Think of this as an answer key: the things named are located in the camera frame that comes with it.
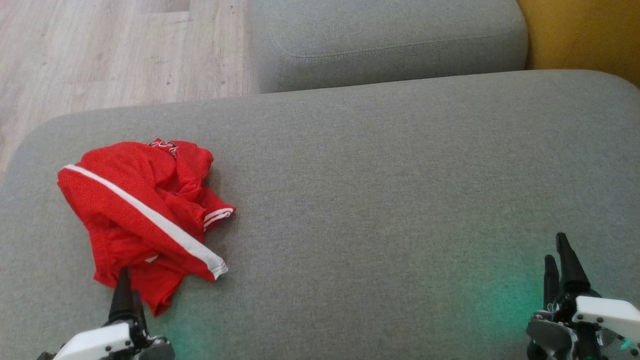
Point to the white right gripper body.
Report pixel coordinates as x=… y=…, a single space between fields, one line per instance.
x=605 y=312

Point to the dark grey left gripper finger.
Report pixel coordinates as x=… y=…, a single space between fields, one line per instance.
x=121 y=297
x=139 y=312

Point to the red shorts with white stripe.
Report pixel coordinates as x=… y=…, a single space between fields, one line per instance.
x=110 y=200

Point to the red and white basketball jersey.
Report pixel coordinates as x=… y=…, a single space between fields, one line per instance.
x=207 y=202

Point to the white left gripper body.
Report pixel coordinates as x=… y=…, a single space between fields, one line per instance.
x=100 y=345

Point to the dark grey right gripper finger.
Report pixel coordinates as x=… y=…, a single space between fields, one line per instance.
x=551 y=280
x=570 y=270

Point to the large grey sofa seat cushion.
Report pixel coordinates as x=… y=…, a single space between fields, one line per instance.
x=375 y=200

